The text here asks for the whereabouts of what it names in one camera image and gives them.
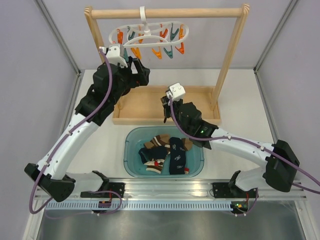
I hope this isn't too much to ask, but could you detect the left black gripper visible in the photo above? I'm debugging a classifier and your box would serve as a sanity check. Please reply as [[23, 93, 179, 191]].
[[109, 57, 150, 105]]

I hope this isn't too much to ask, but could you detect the brown striped sock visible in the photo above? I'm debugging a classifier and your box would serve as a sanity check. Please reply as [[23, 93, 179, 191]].
[[143, 134, 171, 174], [152, 134, 193, 153]]

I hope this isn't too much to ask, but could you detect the navy patterned sock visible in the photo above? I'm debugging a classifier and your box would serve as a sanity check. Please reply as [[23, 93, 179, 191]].
[[169, 137, 189, 175], [138, 145, 170, 164]]

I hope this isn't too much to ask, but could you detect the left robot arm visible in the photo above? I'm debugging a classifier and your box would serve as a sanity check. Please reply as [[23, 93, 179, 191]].
[[24, 57, 151, 202]]

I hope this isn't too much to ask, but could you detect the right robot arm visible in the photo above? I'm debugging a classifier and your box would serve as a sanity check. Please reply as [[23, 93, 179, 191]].
[[160, 96, 300, 197]]

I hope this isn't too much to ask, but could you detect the white clip hanger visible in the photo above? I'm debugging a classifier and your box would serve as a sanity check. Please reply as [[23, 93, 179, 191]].
[[108, 6, 190, 60]]

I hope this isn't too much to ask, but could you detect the wooden hanging rack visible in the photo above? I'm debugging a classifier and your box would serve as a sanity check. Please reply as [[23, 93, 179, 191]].
[[75, 4, 250, 125]]

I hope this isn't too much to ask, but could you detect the teal plastic bin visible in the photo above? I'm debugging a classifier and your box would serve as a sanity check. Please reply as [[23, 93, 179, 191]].
[[123, 126, 205, 179]]

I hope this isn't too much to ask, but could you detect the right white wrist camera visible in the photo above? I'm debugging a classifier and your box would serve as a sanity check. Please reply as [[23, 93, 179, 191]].
[[165, 82, 186, 101]]

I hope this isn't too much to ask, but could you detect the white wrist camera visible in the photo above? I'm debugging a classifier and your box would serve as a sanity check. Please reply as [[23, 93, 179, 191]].
[[98, 43, 128, 68], [165, 82, 186, 101]]

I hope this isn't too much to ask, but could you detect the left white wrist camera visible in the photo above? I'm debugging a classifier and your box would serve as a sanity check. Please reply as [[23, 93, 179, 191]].
[[98, 43, 128, 68]]

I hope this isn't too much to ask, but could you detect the aluminium mounting rail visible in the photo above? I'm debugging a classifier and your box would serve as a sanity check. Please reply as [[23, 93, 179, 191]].
[[34, 176, 308, 201]]

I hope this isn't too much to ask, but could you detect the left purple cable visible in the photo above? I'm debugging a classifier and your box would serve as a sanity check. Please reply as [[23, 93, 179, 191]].
[[28, 47, 123, 220]]

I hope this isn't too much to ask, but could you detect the left aluminium frame post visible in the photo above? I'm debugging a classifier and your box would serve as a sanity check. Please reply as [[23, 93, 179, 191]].
[[33, 0, 81, 76]]

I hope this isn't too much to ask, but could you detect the aluminium frame post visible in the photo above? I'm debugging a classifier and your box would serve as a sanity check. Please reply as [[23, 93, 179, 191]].
[[33, 0, 81, 76], [253, 0, 300, 75]]

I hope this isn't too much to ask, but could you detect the white slotted cable duct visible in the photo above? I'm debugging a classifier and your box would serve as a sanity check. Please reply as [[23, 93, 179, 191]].
[[46, 200, 233, 211]]

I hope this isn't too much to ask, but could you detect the right aluminium frame post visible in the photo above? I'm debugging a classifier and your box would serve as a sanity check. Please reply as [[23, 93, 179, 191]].
[[253, 0, 300, 75]]

